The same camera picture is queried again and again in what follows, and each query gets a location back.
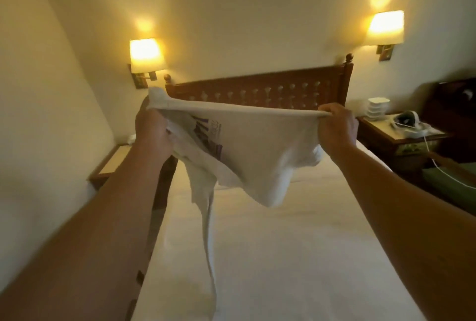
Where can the person's right hand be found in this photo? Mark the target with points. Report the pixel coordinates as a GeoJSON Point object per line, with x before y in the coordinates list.
{"type": "Point", "coordinates": [338, 130]}

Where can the person's left hand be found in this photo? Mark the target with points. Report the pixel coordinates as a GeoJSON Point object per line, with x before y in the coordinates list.
{"type": "Point", "coordinates": [152, 131]}

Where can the white printed t-shirt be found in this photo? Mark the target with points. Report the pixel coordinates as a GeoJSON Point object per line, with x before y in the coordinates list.
{"type": "Point", "coordinates": [253, 146]}

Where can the person's right forearm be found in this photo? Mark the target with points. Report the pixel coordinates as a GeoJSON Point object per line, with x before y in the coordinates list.
{"type": "Point", "coordinates": [416, 228]}

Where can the person's left forearm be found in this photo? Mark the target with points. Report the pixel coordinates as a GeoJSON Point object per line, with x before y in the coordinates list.
{"type": "Point", "coordinates": [82, 250]}

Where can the white cups stack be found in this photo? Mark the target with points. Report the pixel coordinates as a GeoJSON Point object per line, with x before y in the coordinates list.
{"type": "Point", "coordinates": [378, 107]}

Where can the wooden nightstand with remote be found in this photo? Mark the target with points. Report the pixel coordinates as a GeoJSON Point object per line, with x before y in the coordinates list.
{"type": "Point", "coordinates": [111, 165]}

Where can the wooden nightstand with phone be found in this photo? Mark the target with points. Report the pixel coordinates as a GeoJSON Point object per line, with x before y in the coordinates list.
{"type": "Point", "coordinates": [401, 142]}

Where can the wooden headboard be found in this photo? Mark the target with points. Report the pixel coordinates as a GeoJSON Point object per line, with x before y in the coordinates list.
{"type": "Point", "coordinates": [275, 87]}

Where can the green wooden armchair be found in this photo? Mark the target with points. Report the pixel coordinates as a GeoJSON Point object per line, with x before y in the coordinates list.
{"type": "Point", "coordinates": [454, 168]}

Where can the white bed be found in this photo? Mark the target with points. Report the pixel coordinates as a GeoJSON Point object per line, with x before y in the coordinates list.
{"type": "Point", "coordinates": [297, 257]}

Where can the glowing wall lamp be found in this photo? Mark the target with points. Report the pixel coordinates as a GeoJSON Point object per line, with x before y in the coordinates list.
{"type": "Point", "coordinates": [145, 57]}
{"type": "Point", "coordinates": [385, 29]}

